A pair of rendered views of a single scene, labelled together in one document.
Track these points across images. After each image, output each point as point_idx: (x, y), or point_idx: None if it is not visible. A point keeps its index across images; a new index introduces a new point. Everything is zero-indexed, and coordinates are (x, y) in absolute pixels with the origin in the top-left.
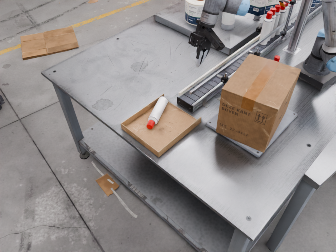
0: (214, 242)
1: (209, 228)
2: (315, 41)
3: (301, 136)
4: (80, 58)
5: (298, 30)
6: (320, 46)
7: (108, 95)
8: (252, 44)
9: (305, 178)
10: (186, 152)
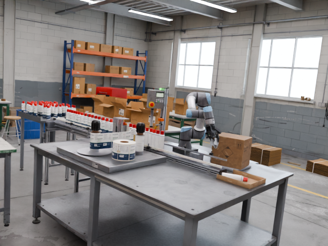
0: (261, 236)
1: (253, 237)
2: (184, 134)
3: None
4: (170, 199)
5: None
6: (191, 133)
7: (218, 191)
8: (160, 153)
9: None
10: None
